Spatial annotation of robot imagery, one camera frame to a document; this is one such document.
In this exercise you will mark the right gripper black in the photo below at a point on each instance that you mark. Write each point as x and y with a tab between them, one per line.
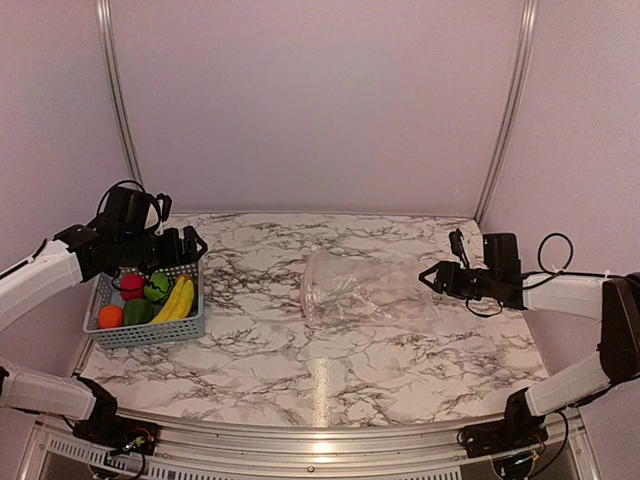
447	270

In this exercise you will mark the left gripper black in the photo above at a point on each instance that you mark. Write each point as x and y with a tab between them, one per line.
173	257

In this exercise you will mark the light green fake fruit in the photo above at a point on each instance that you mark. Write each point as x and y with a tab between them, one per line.
158	287

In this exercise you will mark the yellow fake banana bunch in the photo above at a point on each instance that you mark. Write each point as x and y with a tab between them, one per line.
180	301

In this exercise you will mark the pink red fake fruit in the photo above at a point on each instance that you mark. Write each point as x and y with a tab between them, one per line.
132	287

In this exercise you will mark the dark green fake vegetable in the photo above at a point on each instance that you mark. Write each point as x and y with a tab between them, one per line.
137	312

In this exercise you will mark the clear zip top bag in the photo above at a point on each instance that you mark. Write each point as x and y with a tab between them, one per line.
341	291

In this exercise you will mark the fake orange fruit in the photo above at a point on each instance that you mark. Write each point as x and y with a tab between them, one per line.
111	316

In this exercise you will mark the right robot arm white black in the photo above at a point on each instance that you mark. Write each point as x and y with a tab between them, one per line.
609	301

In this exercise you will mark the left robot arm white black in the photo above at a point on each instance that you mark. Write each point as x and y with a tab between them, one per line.
127	232

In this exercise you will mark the light blue plastic basket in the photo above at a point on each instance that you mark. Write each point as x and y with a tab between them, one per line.
104	294

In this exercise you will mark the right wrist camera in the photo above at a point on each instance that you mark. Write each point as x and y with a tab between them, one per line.
461	248

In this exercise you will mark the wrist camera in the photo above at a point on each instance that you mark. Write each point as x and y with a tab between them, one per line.
461	248
159	211

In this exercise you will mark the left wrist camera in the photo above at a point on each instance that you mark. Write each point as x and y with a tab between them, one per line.
159	211

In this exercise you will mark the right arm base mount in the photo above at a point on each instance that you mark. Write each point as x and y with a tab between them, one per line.
518	428

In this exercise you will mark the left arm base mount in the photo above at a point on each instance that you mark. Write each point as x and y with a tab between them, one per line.
107	428

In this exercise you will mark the front aluminium rail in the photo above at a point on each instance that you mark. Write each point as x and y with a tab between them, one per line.
192	449

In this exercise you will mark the left aluminium frame post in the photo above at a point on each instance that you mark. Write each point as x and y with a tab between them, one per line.
116	91

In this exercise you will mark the aluminium frame post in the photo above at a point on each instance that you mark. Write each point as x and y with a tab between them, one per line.
116	91
515	92

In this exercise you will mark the right aluminium frame post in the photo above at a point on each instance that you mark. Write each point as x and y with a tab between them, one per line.
515	92

